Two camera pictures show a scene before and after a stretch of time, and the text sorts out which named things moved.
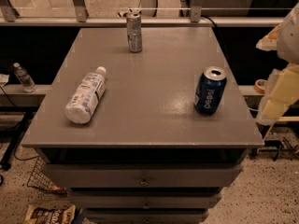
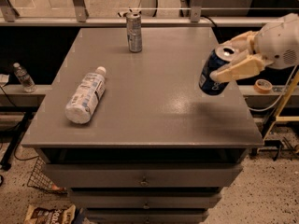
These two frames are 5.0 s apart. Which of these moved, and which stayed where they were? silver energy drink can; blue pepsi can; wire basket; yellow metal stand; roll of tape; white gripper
Moved: blue pepsi can; white gripper
Stayed: yellow metal stand; silver energy drink can; wire basket; roll of tape
